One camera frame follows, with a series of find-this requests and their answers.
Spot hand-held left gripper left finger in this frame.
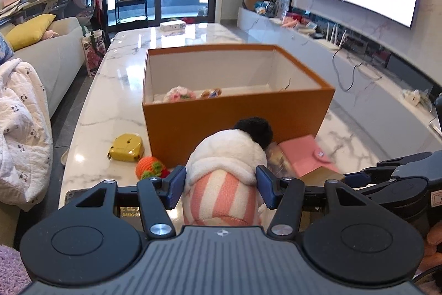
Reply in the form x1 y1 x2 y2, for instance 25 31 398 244
59 165 187 241

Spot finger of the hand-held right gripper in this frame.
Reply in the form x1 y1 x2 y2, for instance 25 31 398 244
343 168 429 204
376 151 442 169

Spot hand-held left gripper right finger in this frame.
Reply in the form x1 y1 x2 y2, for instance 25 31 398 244
256 164 373 241

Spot orange crochet toy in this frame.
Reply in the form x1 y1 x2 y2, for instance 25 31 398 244
135 156 170 181

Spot pink wallet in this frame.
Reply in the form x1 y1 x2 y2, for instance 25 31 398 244
278 134 341 178

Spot white pink striped plush toy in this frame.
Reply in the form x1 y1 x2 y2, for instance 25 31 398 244
181 116 275 228

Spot yellow tape measure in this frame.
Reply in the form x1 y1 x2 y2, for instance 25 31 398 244
108 132 146 164

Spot orange cardboard box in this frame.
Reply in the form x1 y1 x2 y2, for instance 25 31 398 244
142 44 336 168

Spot person's right hand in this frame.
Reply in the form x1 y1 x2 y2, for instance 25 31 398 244
425 222 442 268

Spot gold foil packet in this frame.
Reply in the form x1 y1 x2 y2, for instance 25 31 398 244
118 205 141 231

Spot tan flat box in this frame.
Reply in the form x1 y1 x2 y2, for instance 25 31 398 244
304 166 346 187

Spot white power strip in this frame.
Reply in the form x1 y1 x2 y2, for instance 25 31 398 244
401 88 432 107

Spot pink flower bouquet toy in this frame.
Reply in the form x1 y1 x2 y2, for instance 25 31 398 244
162 86 197 102

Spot small brown blue toy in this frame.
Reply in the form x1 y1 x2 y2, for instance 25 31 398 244
199 88 223 99

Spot dark flat device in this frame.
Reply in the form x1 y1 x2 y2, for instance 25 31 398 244
64 189 91 210

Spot white router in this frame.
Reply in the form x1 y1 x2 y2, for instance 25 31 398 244
316 22 348 50

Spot white marble television cabinet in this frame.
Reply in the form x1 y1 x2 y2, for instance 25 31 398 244
238 6 442 157

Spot printed tote bag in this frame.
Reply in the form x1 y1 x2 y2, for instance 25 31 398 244
81 29 110 77

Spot small white box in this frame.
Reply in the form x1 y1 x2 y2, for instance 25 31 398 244
159 20 186 32

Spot pink items on cabinet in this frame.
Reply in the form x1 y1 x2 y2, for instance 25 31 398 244
281 13 311 30

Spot white panda print blanket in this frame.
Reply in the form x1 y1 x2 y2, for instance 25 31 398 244
0 58 54 213

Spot clear glass vase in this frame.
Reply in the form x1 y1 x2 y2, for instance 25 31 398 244
255 1 277 18

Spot grey sofa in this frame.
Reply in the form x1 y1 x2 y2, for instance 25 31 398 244
0 17 87 119

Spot purple furry stool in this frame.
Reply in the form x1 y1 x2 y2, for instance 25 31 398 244
0 245 33 295

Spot yellow pillow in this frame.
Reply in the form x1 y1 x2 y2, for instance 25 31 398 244
5 14 56 51

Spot blue patterned pillow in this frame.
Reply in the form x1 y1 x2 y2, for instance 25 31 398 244
0 32 15 62

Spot black cable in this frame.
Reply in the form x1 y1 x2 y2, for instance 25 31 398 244
331 46 384 92

